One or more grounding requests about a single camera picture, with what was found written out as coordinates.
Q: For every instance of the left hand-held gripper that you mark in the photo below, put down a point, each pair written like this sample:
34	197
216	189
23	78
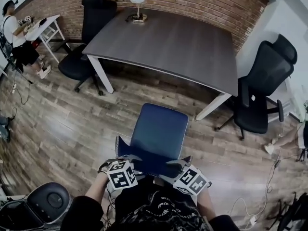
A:
120	174

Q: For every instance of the blue padded chair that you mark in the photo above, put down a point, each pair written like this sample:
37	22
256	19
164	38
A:
158	129

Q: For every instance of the white power strip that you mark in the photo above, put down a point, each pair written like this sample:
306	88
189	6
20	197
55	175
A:
14	87

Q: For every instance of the small white table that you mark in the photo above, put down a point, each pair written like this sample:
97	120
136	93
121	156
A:
43	25

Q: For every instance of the white power adapter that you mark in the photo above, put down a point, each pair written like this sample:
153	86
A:
252	221

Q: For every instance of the black tripod stand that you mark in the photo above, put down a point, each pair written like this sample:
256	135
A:
293	213

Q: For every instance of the white shelf unit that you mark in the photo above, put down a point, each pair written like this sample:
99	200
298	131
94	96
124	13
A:
286	102

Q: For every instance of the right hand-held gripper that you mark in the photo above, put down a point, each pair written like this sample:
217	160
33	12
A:
192	180

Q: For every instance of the person's left forearm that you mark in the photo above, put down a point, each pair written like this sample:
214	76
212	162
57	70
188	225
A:
96	189

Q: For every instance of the black mesh office chair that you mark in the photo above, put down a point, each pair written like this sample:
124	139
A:
96	18
269	66

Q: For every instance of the person's right forearm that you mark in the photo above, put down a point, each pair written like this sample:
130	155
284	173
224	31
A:
205	203

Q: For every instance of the red bin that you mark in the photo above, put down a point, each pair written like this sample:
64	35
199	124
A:
36	43

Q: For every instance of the person's black printed shirt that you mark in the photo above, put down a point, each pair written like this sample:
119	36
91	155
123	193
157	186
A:
156	210

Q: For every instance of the grey table with white legs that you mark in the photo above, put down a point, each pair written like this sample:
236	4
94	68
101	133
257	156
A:
166	49

